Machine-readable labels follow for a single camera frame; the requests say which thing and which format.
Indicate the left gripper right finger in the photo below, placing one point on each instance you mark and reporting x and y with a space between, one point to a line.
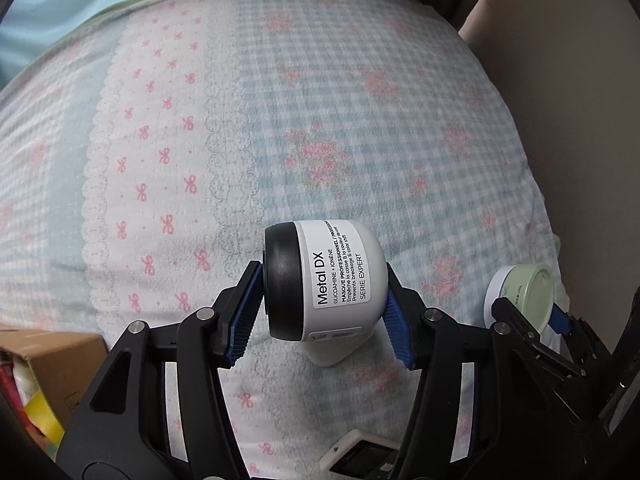
481 411

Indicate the green-lidded small jar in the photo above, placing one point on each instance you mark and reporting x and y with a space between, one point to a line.
530 288

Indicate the red cardboard box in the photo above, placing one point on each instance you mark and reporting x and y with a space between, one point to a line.
8 388

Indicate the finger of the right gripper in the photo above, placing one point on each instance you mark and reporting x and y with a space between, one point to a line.
580 381
562 322

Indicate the black-lidded white cream jar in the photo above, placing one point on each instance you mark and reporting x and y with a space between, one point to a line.
324 280

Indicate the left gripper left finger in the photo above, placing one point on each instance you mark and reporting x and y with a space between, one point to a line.
120 429

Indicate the white remote control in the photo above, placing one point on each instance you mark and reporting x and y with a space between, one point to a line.
358 455

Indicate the open cardboard box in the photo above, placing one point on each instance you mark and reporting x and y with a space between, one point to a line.
60 364

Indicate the yellow tape roll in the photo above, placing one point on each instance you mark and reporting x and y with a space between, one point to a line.
42 417

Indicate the checkered floral bedsheet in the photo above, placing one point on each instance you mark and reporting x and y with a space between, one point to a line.
143 157

